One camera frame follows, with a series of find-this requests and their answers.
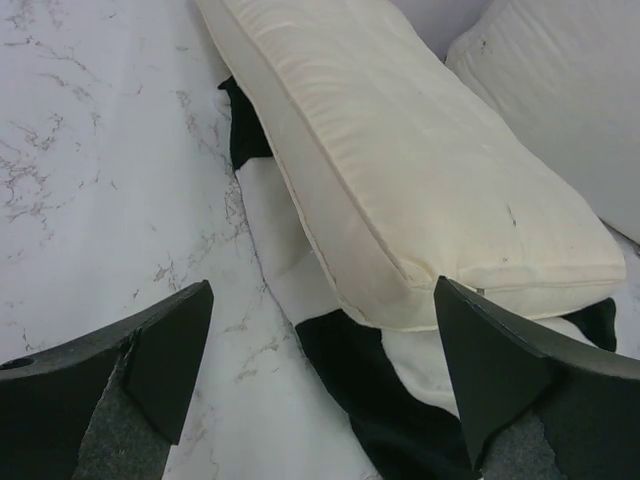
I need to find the cream quilted pillow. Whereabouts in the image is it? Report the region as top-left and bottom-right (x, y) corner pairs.
(199, 1), (626, 332)

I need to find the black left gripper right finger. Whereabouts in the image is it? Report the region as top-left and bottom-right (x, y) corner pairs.
(434, 277), (639, 479)

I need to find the black white checkered pillowcase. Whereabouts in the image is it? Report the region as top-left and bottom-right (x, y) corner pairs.
(217, 74), (619, 480)

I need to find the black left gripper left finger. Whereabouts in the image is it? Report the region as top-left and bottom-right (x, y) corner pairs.
(1, 281), (214, 479)

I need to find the large white pillow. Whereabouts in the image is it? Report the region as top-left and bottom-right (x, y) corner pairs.
(446, 1), (639, 240)

